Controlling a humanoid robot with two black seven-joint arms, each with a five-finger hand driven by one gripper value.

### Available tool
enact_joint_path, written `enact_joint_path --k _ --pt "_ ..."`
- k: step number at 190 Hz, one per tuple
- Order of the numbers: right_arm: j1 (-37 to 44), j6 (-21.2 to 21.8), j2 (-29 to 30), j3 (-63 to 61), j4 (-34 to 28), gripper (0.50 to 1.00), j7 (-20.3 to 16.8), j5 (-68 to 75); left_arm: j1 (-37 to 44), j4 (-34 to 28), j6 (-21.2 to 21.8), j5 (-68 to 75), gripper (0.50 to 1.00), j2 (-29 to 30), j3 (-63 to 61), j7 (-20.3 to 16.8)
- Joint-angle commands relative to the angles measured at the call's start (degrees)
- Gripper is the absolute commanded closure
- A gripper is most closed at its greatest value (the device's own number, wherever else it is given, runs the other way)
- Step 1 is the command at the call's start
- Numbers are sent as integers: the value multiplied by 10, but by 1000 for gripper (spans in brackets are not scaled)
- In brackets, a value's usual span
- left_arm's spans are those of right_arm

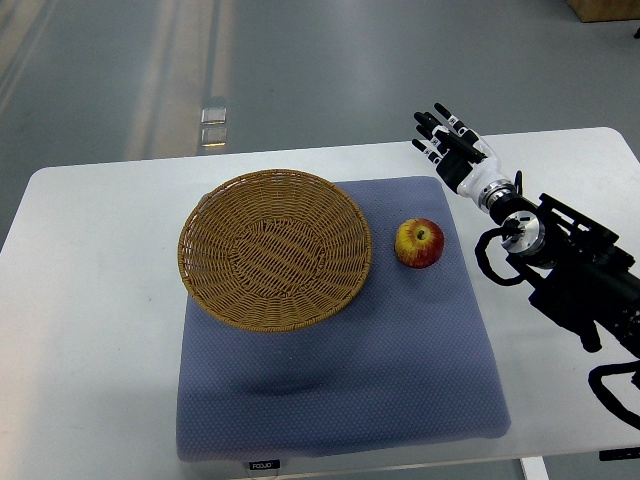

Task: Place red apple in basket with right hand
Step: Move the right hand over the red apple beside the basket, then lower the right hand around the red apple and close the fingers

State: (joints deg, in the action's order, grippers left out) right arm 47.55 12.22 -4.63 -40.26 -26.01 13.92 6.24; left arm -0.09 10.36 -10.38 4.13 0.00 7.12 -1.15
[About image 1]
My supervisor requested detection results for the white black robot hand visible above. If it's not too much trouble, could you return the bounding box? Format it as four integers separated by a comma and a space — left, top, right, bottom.
412, 103, 518, 213

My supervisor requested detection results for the red yellow apple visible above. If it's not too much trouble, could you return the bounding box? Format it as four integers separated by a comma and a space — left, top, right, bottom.
394, 218, 445, 269

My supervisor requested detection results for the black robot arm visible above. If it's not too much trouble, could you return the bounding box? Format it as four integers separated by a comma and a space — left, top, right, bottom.
475, 179, 639, 355

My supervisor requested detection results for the woven wicker basket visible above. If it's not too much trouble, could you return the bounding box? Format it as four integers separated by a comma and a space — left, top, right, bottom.
177, 169, 373, 333

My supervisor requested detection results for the cardboard box corner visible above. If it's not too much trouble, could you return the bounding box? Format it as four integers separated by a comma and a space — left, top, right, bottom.
567, 0, 639, 23

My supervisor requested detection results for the blue grey cushion mat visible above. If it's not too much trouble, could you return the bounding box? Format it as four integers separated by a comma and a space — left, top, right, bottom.
176, 176, 510, 461

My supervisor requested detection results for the metal floor plate upper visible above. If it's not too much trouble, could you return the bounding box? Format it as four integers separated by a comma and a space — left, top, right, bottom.
201, 106, 227, 125

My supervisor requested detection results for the metal floor plate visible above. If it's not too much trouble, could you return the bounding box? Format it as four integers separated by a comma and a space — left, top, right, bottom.
201, 106, 227, 125
200, 126, 227, 148

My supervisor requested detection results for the metal floor plate lower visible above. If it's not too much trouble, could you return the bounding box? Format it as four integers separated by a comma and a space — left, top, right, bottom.
200, 126, 227, 148

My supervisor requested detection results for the white table leg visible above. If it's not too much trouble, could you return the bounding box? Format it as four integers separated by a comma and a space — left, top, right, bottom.
520, 456, 550, 480

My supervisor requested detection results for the black table control panel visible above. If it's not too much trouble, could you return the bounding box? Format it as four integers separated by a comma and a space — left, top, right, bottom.
598, 447, 640, 462

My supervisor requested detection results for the black label tag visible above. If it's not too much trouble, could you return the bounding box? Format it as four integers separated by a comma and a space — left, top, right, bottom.
248, 459, 281, 471

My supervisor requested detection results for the black cable loop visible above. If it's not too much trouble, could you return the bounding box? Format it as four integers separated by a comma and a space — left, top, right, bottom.
474, 225, 539, 288

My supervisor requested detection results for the black cable lower right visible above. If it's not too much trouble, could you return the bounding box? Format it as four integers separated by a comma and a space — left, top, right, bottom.
587, 359, 640, 431

